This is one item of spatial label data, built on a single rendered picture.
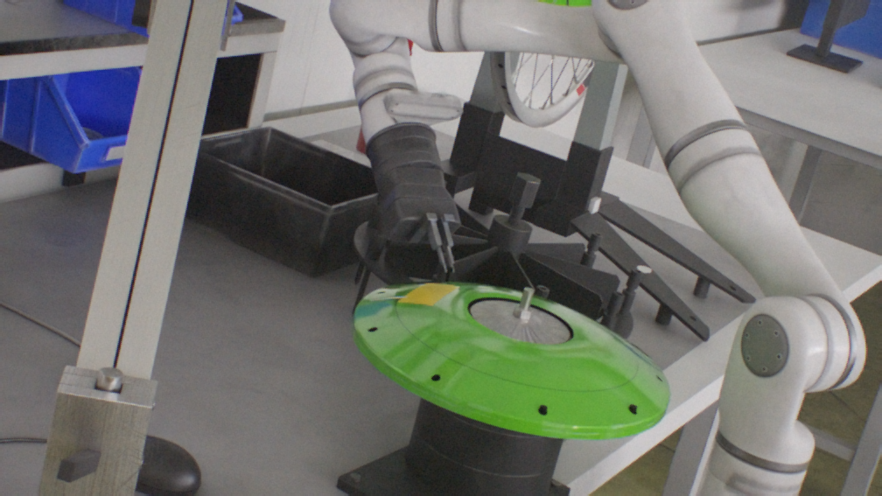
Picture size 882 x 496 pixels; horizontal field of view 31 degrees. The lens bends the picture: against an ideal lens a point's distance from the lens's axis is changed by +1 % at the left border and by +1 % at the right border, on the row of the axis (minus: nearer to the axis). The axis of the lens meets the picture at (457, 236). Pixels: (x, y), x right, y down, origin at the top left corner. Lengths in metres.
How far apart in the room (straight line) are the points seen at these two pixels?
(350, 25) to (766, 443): 0.65
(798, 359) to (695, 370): 0.55
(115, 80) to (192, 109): 1.14
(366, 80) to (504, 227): 0.27
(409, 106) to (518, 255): 0.31
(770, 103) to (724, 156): 2.29
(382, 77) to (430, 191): 0.15
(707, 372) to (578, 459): 0.39
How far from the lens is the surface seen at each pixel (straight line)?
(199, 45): 1.08
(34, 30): 2.04
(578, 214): 2.20
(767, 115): 3.87
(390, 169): 1.69
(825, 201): 6.25
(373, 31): 1.79
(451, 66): 3.23
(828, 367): 1.52
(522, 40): 1.77
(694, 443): 2.35
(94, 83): 2.23
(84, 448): 0.97
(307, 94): 2.79
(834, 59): 4.73
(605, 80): 2.20
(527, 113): 2.18
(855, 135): 3.82
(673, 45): 1.66
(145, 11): 1.14
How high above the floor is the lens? 1.62
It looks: 18 degrees down
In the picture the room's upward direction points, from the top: 15 degrees clockwise
